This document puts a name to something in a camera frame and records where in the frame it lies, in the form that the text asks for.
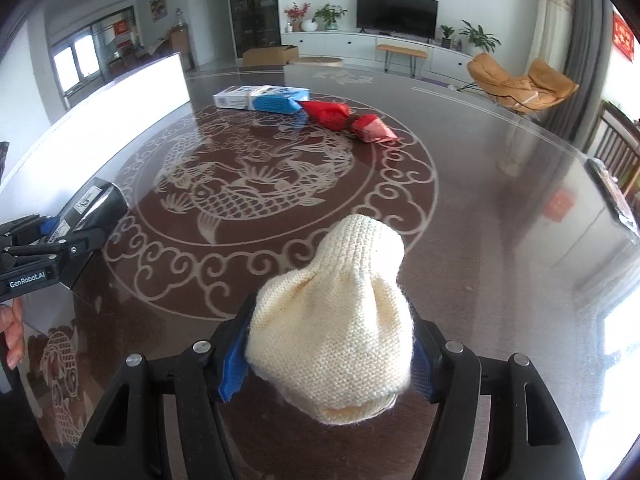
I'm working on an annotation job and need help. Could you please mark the white television cabinet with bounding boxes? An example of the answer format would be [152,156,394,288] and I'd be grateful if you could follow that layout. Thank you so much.
[280,30,476,78]

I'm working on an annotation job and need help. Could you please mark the cream knitted hat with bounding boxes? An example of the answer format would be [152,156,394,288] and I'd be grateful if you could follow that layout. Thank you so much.
[245,213,416,426]

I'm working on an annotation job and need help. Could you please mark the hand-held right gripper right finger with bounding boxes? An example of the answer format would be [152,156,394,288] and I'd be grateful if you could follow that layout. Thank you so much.
[407,305,586,480]

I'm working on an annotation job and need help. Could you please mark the red flowers in vase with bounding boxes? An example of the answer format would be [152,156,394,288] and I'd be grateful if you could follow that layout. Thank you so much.
[284,2,312,32]

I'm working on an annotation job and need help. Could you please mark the wooden bench with metal legs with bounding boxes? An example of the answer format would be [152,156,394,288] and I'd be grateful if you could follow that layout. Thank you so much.
[376,44,428,73]

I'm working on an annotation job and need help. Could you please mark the dark glass display cabinet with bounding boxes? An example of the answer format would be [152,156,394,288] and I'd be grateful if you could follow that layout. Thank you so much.
[225,0,281,58]

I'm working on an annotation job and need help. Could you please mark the grey curtain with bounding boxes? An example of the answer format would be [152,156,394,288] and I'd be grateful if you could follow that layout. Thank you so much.
[545,0,621,136]

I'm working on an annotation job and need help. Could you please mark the person's left hand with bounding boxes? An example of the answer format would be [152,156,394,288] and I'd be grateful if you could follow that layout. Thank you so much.
[0,299,26,371]

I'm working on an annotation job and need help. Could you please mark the black television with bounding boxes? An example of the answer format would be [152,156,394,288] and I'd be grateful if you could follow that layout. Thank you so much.
[356,0,440,41]

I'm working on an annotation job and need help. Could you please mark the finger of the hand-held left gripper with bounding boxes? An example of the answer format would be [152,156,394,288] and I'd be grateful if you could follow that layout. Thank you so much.
[0,214,71,243]
[0,230,108,262]

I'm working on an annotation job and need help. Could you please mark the large leafy potted plant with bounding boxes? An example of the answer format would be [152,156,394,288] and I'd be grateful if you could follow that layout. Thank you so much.
[459,20,502,56]

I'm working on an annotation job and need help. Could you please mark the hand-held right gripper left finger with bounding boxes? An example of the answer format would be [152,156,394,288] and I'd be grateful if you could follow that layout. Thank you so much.
[65,292,261,480]

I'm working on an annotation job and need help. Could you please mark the blue and white carton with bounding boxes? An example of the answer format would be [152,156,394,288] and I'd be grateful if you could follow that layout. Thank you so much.
[213,85,311,114]

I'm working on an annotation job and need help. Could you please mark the orange lounge chair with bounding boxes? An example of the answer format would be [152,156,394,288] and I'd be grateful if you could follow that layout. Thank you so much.
[467,52,580,111]

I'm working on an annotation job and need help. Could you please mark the bushy green potted plant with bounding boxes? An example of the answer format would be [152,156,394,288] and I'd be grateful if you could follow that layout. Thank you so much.
[312,3,348,31]

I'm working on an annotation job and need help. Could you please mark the red wall hanging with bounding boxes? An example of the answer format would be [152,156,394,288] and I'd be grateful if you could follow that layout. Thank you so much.
[612,12,636,63]

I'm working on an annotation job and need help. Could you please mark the wooden side cabinet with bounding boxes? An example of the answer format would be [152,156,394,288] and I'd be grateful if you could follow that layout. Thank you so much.
[170,25,193,71]

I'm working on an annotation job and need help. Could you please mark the red wrapped packet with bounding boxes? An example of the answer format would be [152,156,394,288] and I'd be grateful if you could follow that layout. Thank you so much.
[298,101,399,144]

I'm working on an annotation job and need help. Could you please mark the glossy black box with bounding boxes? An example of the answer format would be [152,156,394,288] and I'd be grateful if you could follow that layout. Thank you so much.
[59,178,129,261]

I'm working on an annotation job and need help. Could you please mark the dark wooden chair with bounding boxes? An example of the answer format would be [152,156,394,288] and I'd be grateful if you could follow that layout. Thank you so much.
[592,100,640,196]

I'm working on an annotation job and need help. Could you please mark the cardboard box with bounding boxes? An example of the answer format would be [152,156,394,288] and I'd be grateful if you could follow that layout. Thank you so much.
[242,45,300,66]

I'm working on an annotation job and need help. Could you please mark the dark flat packet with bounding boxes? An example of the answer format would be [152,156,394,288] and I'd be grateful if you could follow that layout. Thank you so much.
[585,157,640,246]

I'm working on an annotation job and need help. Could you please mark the white patterned curtain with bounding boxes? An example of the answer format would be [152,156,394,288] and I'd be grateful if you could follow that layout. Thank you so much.
[527,0,573,76]

